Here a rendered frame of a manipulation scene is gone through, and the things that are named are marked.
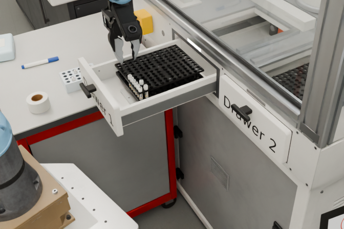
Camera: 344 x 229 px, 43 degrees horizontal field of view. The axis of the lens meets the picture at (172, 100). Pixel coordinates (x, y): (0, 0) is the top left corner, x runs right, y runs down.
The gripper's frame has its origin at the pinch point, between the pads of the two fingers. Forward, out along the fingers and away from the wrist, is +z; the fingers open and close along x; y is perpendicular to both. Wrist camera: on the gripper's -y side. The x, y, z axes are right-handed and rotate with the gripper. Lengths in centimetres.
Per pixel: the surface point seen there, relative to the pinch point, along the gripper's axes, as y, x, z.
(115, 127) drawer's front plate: -12.4, 10.8, 12.0
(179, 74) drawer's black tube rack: -5.3, -13.6, 7.4
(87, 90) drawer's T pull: 0.1, 13.5, 6.1
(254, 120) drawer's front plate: -32.2, -21.2, 9.2
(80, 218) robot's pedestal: -28.8, 28.6, 21.3
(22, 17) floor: 248, -5, 97
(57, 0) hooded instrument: 82, -1, 15
